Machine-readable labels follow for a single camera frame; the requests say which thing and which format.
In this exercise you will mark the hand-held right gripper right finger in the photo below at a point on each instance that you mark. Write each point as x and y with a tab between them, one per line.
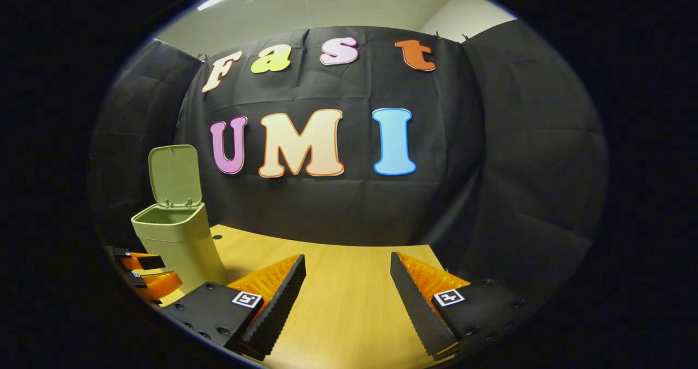
417	309

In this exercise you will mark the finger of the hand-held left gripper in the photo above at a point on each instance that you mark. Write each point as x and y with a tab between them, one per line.
161	284
142	261

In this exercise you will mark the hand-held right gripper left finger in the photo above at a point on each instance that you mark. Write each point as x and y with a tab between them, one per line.
283	303

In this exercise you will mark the light green desktop garbage bin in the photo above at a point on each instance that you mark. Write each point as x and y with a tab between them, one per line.
180	243

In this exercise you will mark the wooden desktop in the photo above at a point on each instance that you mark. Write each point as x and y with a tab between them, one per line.
349	303

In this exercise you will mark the black backdrop cloth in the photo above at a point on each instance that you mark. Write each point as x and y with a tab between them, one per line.
436	194

